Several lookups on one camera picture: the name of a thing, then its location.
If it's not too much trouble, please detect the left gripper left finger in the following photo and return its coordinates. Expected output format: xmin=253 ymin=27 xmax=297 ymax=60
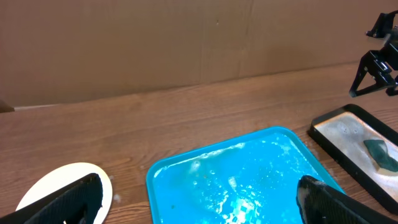
xmin=1 ymin=173 xmax=103 ymax=224

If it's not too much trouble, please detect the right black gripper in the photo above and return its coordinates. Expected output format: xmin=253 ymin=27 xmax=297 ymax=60
xmin=348 ymin=10 xmax=398 ymax=98

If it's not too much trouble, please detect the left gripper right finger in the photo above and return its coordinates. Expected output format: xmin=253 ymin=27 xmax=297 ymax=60
xmin=296 ymin=175 xmax=397 ymax=224

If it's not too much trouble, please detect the yellow plate with crumbs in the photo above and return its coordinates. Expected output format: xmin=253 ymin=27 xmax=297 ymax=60
xmin=16 ymin=162 xmax=113 ymax=224

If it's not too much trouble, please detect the green and yellow sponge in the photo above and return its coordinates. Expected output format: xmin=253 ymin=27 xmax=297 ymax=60
xmin=363 ymin=139 xmax=397 ymax=172

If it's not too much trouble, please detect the black tray with soapy water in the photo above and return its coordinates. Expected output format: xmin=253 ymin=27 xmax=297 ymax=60
xmin=308 ymin=104 xmax=397 ymax=215

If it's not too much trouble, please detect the teal plastic serving tray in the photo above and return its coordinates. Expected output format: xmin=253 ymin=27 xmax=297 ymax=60
xmin=146 ymin=126 xmax=338 ymax=224

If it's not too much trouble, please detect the cardboard panel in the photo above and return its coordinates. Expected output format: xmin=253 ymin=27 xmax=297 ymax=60
xmin=1 ymin=0 xmax=397 ymax=106

